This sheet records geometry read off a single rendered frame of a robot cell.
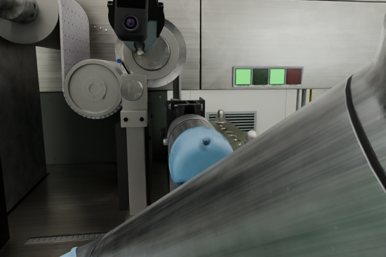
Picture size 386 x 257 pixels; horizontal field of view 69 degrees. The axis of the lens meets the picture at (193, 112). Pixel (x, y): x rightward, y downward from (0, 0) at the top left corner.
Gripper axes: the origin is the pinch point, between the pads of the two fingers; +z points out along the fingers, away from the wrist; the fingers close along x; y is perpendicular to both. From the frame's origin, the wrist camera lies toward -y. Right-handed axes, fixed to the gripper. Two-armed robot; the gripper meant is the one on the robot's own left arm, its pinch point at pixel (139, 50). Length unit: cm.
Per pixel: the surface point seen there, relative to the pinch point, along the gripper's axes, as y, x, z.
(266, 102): 137, -136, 238
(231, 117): 122, -92, 248
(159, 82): -2.2, -3.6, 7.4
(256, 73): 19, -37, 31
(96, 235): -30.2, 9.1, 18.6
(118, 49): 3.0, 4.7, 3.0
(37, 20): 7.7, 20.2, 0.1
